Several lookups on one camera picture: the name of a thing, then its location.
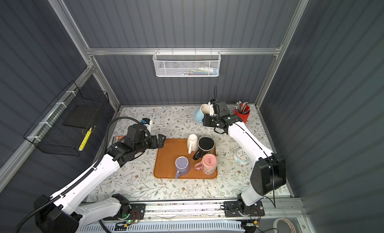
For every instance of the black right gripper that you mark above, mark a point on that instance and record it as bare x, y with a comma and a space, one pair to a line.
205, 119

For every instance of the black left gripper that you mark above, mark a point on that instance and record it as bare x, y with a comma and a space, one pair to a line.
155, 145

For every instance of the light blue mug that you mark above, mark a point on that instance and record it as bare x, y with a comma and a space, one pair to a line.
202, 111

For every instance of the black patterned mug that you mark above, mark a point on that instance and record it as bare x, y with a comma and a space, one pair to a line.
206, 145

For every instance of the purple mug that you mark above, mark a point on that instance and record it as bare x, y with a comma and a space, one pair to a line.
182, 167

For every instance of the white mug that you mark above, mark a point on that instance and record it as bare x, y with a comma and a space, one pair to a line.
192, 143

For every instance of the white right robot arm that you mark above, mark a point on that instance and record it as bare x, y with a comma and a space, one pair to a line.
269, 169

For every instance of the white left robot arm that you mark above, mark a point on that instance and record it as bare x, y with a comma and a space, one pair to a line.
62, 212

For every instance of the pink patterned mug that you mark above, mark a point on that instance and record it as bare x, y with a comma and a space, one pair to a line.
207, 165

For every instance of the red pen holder cup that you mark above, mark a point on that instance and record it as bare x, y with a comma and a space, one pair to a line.
243, 115

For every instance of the clear highlighter pen pack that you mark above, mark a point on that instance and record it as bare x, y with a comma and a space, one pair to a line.
118, 139

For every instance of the tape roll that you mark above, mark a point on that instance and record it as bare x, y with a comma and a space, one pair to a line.
285, 225

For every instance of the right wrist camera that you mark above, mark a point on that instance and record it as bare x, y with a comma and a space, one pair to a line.
219, 108

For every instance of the white wire mesh basket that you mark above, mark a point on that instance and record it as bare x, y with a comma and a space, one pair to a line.
187, 63

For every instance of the black wire wall basket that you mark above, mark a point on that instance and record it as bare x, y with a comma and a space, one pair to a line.
64, 127

